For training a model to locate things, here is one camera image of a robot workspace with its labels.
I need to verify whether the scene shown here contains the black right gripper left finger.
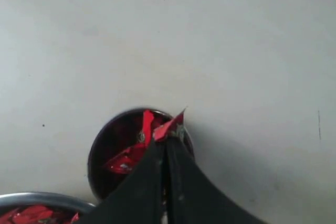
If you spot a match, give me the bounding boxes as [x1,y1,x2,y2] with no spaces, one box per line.
[78,141,163,224]

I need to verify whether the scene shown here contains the steel cup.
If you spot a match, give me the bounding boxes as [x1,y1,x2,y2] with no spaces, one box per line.
[87,108,195,201]

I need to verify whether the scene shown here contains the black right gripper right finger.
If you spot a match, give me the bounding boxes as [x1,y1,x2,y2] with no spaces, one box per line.
[165,137,264,224]

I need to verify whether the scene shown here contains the pile of red candies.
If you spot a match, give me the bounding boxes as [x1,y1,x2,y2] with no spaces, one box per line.
[1,205,80,224]

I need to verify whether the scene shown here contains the steel bowl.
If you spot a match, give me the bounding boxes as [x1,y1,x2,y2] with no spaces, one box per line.
[1,192,95,217]

